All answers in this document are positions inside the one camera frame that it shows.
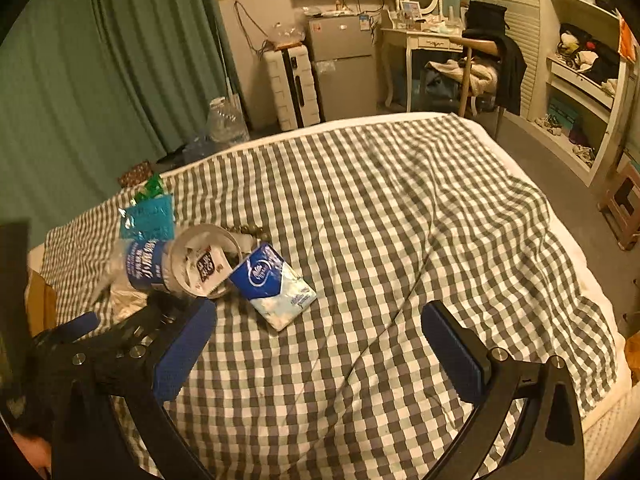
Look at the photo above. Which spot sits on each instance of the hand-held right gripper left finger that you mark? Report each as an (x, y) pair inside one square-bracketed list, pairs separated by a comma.
[(184, 347)]

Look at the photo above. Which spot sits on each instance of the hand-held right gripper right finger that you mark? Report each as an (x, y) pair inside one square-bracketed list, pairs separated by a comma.
[(450, 355)]

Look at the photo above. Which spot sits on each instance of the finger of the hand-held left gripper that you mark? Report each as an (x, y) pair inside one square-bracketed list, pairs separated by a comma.
[(75, 326), (150, 322)]

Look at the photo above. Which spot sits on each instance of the cardboard box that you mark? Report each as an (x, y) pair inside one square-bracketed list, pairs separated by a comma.
[(42, 305)]

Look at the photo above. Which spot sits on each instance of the clear bottle with blue label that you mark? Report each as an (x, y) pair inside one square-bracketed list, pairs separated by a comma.
[(142, 265)]

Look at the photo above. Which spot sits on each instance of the tape roll with sachet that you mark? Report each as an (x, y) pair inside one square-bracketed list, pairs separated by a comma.
[(179, 260)]

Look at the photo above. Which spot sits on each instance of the blue white tissue pack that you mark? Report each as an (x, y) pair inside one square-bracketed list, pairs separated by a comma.
[(270, 285)]

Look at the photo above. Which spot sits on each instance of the person's left hand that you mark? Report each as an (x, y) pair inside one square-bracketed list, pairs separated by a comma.
[(35, 395)]

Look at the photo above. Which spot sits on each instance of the dark sachet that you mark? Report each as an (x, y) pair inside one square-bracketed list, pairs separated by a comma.
[(210, 266)]

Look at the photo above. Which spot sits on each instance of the teal packet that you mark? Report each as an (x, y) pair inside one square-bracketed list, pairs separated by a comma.
[(147, 217)]

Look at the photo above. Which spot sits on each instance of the green packet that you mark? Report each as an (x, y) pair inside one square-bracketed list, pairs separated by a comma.
[(150, 187)]

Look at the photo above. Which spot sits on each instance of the brown patterned box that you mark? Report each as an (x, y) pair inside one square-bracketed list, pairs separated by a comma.
[(135, 174)]

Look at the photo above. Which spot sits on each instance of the grey white checkered blanket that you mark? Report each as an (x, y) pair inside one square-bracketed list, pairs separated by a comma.
[(375, 210)]

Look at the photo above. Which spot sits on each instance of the blue wrapped bottle pack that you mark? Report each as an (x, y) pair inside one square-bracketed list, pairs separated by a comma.
[(200, 150)]

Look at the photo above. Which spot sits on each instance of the large clear water jug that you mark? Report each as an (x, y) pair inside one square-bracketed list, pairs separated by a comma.
[(227, 125)]

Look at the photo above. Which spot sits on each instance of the wooden stool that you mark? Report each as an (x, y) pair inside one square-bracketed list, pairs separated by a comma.
[(612, 195)]

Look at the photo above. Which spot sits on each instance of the white suitcase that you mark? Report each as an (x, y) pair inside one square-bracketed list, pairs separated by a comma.
[(280, 85)]

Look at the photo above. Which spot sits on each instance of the white shelf unit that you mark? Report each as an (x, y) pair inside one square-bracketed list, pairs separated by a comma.
[(610, 125)]

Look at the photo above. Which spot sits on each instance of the pile of light clothes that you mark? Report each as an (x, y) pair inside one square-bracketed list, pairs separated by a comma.
[(465, 72)]

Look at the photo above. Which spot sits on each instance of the black jacket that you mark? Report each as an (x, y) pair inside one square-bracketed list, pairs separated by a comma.
[(510, 75)]

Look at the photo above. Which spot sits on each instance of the grey fridge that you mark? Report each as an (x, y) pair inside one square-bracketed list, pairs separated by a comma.
[(345, 70)]

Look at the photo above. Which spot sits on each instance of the wooden chair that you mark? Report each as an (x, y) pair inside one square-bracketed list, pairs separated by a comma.
[(482, 46)]

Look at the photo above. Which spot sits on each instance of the white dressing table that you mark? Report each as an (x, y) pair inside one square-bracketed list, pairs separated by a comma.
[(425, 40)]

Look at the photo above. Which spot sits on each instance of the clear plastic bag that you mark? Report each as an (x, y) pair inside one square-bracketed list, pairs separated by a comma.
[(287, 35)]

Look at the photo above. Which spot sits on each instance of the black bag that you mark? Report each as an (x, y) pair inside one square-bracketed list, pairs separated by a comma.
[(485, 17)]

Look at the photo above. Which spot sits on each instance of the white louvered door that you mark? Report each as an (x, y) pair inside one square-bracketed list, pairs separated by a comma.
[(520, 10)]

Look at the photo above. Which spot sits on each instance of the orange cloth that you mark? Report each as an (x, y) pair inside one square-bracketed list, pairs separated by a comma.
[(627, 40)]

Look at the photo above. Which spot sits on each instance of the small photo frame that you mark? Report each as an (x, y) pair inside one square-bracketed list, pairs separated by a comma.
[(410, 9)]

